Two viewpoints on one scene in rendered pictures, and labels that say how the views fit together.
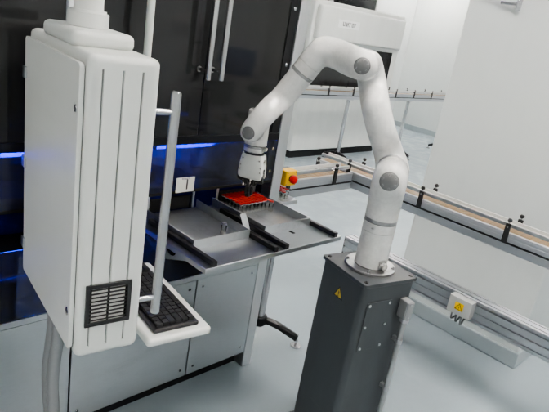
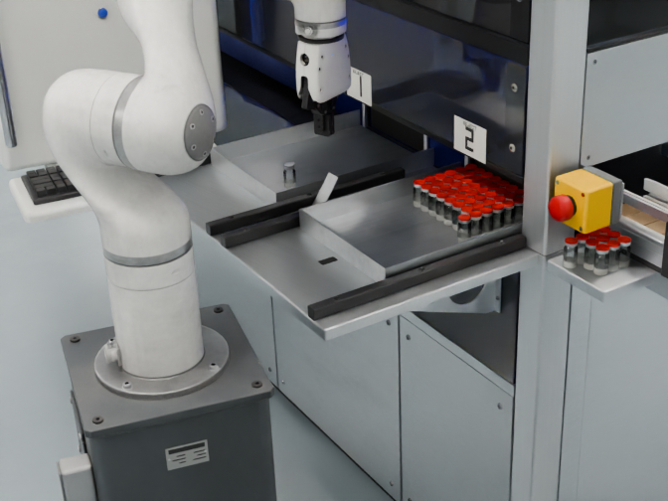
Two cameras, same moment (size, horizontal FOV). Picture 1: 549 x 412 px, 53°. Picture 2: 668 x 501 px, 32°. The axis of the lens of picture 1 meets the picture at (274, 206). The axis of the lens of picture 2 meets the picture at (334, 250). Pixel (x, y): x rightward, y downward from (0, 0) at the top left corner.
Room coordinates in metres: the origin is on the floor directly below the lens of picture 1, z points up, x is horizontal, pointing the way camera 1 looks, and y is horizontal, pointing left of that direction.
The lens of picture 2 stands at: (2.53, -1.65, 1.74)
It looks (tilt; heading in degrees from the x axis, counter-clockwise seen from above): 27 degrees down; 106
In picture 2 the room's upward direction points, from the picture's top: 2 degrees counter-clockwise
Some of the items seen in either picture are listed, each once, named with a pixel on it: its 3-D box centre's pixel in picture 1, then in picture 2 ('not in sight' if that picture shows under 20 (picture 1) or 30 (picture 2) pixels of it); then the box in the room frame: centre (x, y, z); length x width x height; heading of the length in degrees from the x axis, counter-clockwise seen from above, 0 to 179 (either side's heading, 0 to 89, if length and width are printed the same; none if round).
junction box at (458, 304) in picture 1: (461, 306); not in sight; (2.44, -0.98, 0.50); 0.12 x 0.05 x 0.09; 47
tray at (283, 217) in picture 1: (260, 211); (425, 219); (2.20, 0.05, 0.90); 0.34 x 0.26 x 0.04; 47
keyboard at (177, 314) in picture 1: (149, 293); (123, 168); (1.51, 0.34, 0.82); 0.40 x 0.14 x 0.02; 39
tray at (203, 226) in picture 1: (195, 222); (321, 156); (1.95, 0.29, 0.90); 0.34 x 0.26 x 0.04; 47
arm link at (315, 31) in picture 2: (255, 148); (319, 25); (2.02, 0.11, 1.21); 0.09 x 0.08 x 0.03; 70
